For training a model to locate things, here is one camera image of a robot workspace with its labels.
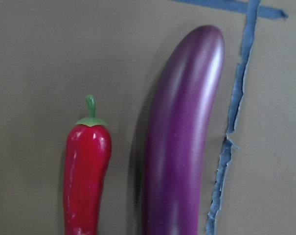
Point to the purple eggplant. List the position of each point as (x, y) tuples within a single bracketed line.
[(177, 131)]

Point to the red chili pepper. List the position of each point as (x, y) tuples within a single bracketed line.
[(88, 151)]

